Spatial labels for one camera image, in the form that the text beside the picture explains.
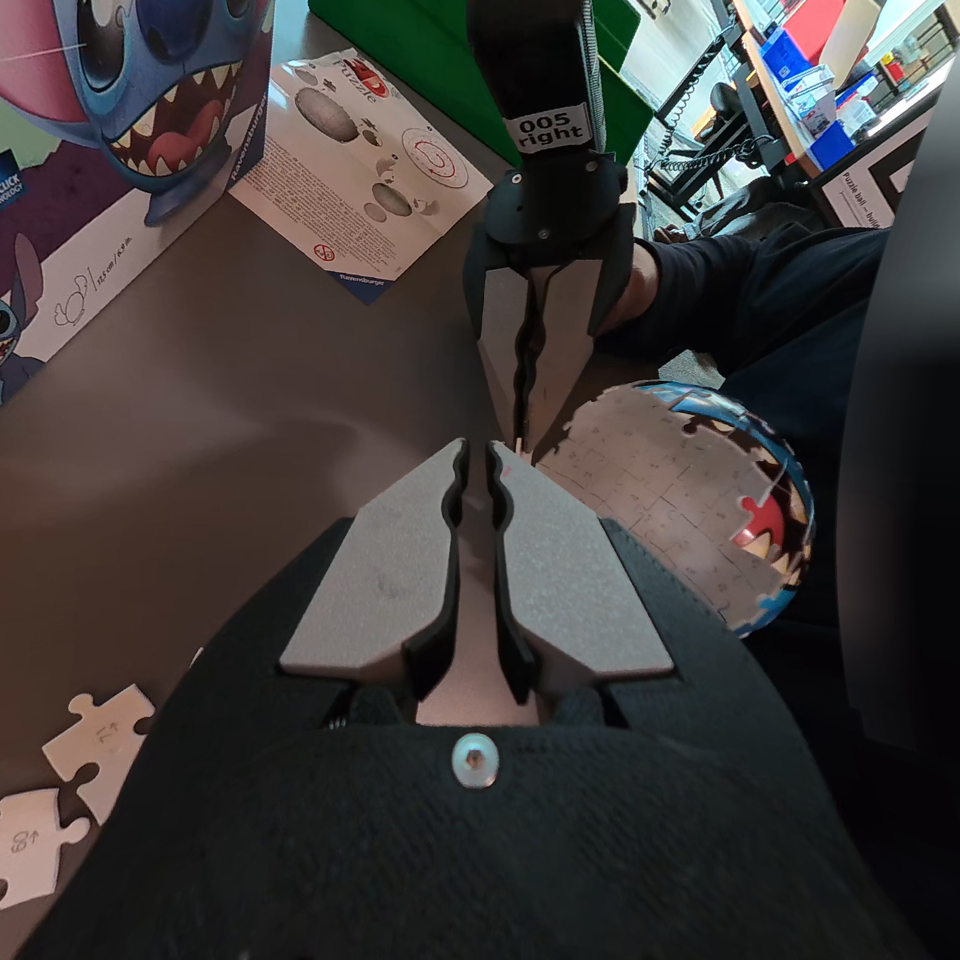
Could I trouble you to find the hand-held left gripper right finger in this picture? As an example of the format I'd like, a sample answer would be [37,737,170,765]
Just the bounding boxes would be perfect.
[486,441,675,706]

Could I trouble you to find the cluttered wooden desk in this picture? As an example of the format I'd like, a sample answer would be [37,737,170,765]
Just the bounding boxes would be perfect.
[731,0,946,181]

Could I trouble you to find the person's right hand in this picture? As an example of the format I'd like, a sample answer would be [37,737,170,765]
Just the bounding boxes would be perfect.
[594,238,663,336]

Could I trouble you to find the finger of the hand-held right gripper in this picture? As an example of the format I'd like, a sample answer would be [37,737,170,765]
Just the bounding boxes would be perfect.
[523,258,603,451]
[478,267,538,444]

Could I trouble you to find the colourful cardboard puzzle box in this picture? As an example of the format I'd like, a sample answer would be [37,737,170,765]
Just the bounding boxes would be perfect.
[0,0,276,408]

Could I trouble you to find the white puzzle pieces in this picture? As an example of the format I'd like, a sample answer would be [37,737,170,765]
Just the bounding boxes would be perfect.
[0,648,205,912]

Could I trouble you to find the black coiled cable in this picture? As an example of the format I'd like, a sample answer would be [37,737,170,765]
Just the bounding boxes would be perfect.
[656,75,760,175]

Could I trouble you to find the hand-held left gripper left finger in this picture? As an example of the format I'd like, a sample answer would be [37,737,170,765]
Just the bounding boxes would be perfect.
[279,438,471,702]

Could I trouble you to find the tan cardboard sheet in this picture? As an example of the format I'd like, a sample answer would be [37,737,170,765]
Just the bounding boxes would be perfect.
[817,0,884,72]

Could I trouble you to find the white instruction leaflet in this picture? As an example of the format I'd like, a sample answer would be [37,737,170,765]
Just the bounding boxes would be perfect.
[228,48,495,307]

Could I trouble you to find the blue white puzzle ball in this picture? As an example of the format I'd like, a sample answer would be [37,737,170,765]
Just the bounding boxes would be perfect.
[534,381,816,639]

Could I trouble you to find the stacked green plastic bins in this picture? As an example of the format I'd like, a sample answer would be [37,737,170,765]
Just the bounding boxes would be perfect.
[309,0,655,170]

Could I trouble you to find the white tag board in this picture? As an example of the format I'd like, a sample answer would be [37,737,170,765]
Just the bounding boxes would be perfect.
[821,82,940,230]

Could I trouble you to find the black desk frame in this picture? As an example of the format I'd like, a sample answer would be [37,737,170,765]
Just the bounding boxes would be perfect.
[643,21,741,205]

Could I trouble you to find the blue storage bins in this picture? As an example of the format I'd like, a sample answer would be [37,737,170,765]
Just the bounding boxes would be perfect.
[761,26,858,171]

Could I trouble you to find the black swivel chair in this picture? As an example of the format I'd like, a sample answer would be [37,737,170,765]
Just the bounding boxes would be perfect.
[705,82,798,171]

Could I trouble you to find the red box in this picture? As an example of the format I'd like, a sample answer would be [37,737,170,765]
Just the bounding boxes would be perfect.
[780,0,849,61]

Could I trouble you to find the person's right forearm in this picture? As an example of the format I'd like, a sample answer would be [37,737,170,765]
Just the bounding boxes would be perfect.
[596,219,892,391]

